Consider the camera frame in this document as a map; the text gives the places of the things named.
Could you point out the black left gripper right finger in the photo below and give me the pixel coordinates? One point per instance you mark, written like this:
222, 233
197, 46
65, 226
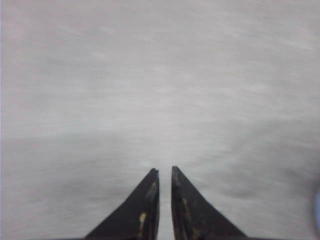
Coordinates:
193, 217

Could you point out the blue plastic plate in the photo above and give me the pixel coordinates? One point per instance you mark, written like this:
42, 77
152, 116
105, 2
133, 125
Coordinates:
316, 210

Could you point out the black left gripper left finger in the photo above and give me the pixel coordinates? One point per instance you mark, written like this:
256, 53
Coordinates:
137, 218

